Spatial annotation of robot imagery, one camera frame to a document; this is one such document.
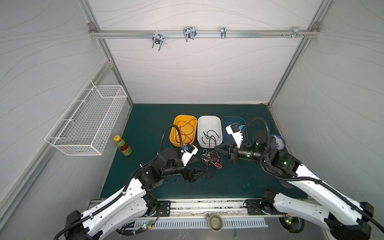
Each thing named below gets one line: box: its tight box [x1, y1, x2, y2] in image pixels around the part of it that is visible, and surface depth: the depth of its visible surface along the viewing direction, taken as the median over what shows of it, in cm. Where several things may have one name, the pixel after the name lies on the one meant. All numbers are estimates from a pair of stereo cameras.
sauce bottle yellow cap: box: [113, 135, 133, 156], surface depth 86 cm
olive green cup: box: [205, 213, 224, 232], surface depth 70 cm
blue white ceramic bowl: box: [270, 134, 286, 150], surface depth 97 cm
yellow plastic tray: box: [169, 114, 198, 147], surface depth 107 cm
